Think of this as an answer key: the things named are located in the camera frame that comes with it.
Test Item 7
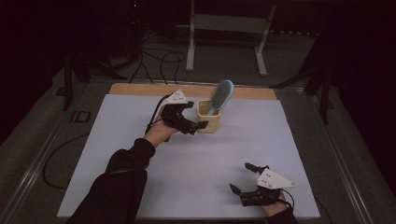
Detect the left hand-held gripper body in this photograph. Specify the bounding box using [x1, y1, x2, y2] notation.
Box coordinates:
[160, 89, 191, 135]

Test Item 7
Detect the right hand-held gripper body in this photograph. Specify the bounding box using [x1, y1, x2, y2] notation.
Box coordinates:
[239, 167, 297, 207]

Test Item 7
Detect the cream yellow holder cup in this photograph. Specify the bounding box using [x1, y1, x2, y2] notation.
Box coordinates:
[196, 99, 221, 134]

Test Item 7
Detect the light blue hairbrush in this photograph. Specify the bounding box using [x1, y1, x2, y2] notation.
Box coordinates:
[206, 79, 234, 117]

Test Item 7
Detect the person's left hand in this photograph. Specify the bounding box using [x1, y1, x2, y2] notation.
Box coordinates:
[143, 116, 181, 149]

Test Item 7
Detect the person's right hand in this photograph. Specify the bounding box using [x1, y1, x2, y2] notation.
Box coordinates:
[262, 193, 289, 217]

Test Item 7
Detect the white table mat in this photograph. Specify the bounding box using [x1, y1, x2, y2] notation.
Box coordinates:
[56, 93, 321, 219]

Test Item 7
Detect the white metal stand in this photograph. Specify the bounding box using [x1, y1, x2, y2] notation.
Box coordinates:
[185, 0, 277, 77]

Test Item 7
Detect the black metal stand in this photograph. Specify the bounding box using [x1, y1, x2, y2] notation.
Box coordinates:
[55, 52, 129, 112]
[270, 31, 334, 125]

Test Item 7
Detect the left hand-held gripper black cable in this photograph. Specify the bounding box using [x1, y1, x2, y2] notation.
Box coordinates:
[145, 92, 174, 135]

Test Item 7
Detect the hand-held gripper black cable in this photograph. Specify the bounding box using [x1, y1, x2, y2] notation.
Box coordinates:
[145, 92, 174, 135]
[279, 188, 296, 210]

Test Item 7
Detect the right hand-held gripper black cable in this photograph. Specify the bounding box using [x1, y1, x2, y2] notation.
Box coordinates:
[279, 188, 296, 210]

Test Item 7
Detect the black looped cable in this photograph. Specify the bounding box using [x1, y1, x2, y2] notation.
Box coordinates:
[159, 50, 187, 86]

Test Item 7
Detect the black floor cable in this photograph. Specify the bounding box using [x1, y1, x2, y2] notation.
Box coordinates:
[128, 31, 158, 85]
[42, 133, 92, 189]

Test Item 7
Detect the metal floor rail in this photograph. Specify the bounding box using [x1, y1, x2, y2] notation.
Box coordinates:
[306, 90, 373, 224]
[0, 81, 94, 222]

